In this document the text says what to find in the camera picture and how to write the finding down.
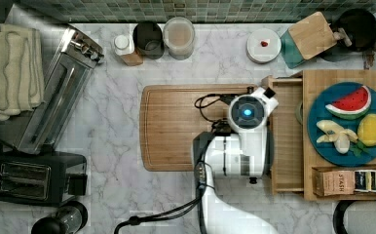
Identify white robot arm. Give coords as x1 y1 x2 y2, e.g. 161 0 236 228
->
191 87 279 234

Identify toy peeled banana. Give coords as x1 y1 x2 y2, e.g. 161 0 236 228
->
317 120 358 154

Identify stainless steel dish rack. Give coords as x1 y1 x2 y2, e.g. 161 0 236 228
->
16 27 104 154

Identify black coffee grinder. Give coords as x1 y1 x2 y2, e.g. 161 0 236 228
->
31 201 88 234

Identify toy watermelon slice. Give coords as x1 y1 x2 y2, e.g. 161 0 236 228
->
325 86 372 120

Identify bamboo cutting board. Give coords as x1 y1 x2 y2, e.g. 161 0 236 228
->
139 84 249 172

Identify toy yellow lemon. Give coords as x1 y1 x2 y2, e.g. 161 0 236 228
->
357 114 376 146

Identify orange bottle with white cap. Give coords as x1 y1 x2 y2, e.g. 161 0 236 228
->
113 35 143 66

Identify glass jar of pasta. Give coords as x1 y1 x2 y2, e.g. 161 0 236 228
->
163 17 195 60

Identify teal canister with wooden lid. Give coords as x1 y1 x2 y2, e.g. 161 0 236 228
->
281 12 337 69

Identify beige folded towel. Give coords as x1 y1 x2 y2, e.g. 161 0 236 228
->
0 23 45 121

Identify dark grey tumbler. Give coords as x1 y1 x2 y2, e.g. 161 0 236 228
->
132 21 165 59

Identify black two-slot toaster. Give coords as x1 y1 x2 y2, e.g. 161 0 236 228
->
0 152 88 207

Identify wooden drawer with black handle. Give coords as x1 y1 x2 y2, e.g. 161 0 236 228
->
262 76 304 194

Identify paper towel roll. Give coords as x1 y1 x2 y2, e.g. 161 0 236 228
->
343 201 376 234

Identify black paper towel holder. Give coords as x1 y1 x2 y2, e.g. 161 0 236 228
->
332 199 376 234

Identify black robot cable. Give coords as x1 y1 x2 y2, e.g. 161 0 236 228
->
113 93 243 234

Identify black utensil holder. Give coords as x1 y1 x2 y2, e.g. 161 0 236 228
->
320 9 376 62

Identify blue plate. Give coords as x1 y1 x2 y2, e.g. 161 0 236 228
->
304 82 376 167

